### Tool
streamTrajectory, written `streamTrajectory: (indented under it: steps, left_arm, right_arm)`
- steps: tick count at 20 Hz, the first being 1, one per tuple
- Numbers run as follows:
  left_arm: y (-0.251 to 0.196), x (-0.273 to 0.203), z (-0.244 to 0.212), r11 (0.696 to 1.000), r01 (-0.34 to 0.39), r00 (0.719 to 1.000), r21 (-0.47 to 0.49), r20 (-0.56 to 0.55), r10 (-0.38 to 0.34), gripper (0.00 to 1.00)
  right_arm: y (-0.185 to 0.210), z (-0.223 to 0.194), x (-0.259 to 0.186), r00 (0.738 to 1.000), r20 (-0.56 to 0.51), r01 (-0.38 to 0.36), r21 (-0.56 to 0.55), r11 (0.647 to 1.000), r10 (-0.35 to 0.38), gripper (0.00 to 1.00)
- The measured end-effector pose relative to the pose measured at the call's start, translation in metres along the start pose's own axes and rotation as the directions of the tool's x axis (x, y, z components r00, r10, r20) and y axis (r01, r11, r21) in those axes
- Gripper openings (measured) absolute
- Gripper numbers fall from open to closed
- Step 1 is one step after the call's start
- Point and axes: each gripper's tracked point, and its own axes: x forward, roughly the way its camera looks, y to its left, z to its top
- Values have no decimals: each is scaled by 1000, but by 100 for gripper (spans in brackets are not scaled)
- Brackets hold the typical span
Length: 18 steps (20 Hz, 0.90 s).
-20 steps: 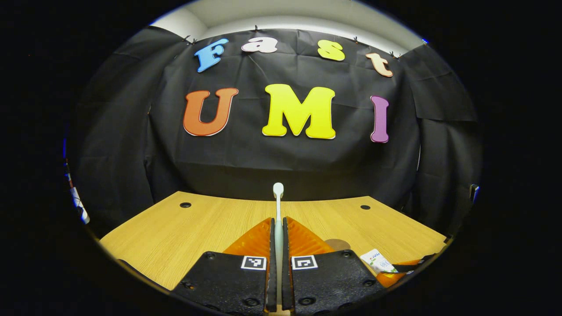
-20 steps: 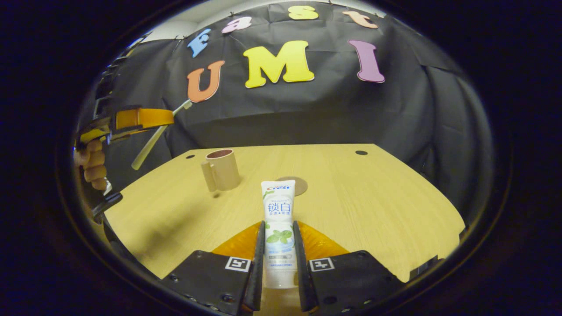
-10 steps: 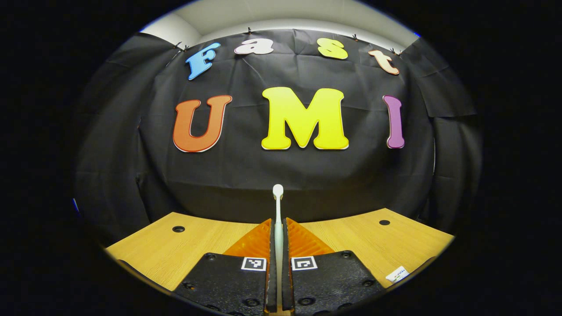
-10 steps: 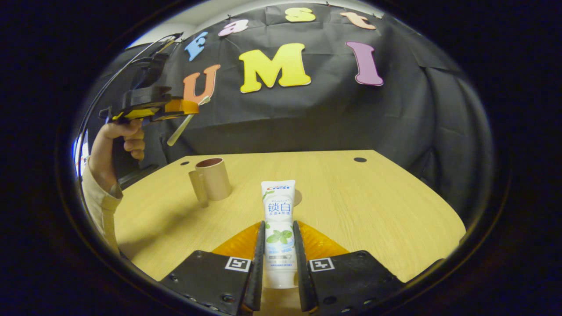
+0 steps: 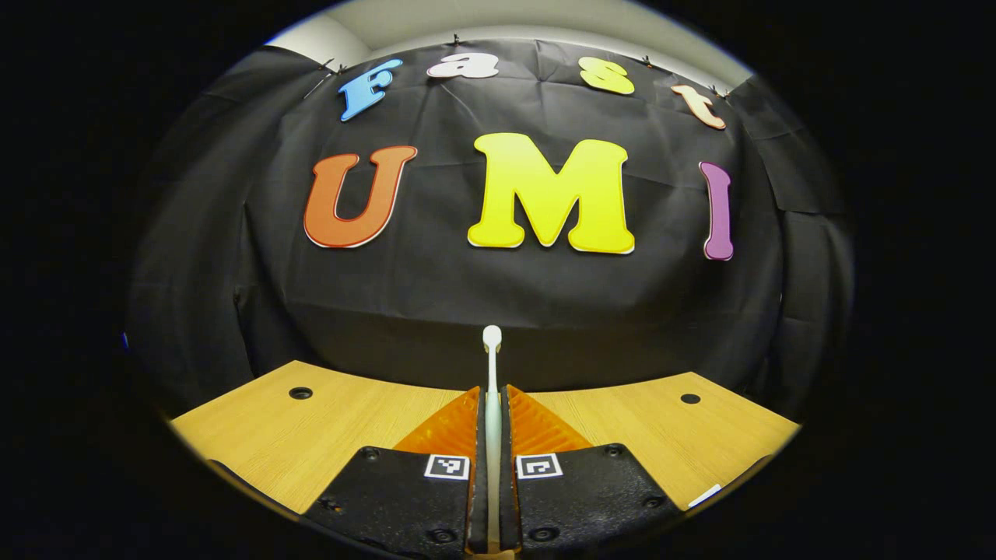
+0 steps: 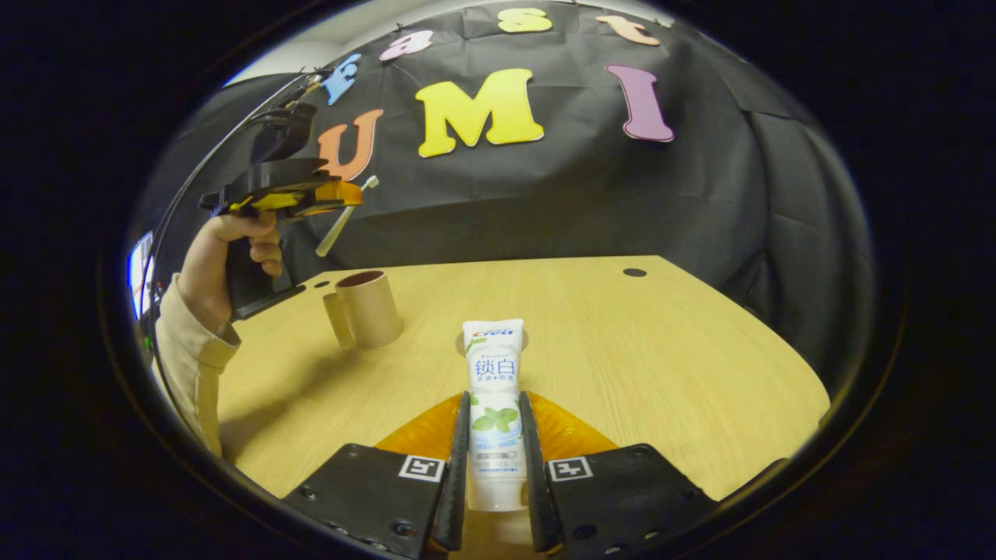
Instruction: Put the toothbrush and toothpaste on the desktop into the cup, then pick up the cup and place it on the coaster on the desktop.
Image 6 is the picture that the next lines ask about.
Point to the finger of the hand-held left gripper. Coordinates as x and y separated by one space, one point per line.
311 198

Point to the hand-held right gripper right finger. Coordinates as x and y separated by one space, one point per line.
531 490

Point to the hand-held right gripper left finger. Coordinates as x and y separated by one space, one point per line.
459 482

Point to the pale green toothbrush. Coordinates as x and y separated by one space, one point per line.
336 229

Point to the white toothpaste tube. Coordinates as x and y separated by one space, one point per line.
496 389

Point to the beige cup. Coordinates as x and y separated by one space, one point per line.
369 315

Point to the wooden desktop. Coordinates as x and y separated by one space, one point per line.
661 365

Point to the computer monitor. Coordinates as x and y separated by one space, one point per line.
140 272

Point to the black backdrop cloth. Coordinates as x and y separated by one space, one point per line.
583 194

